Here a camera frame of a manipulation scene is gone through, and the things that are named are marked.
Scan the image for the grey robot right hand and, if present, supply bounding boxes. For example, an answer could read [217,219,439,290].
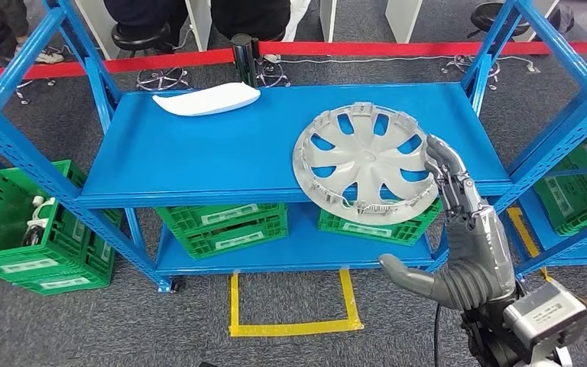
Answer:
[378,134,519,307]

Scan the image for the yellow floor tape square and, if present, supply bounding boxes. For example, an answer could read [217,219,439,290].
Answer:
[504,205,587,322]
[228,269,365,339]

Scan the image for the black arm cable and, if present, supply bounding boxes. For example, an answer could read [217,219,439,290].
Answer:
[431,303,444,367]

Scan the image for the red barrier tape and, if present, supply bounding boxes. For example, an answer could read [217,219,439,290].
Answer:
[0,40,587,85]

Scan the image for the white curved plastic part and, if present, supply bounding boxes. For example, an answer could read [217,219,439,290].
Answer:
[151,82,261,118]

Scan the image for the black barrier post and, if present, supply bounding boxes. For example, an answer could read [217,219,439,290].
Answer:
[230,33,260,88]

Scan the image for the silver wheel cover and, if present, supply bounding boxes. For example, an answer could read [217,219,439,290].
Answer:
[291,102,441,227]

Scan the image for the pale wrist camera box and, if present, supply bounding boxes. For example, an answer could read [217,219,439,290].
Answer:
[502,280,587,352]

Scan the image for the white cable bundle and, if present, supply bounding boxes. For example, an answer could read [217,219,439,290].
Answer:
[21,194,57,248]

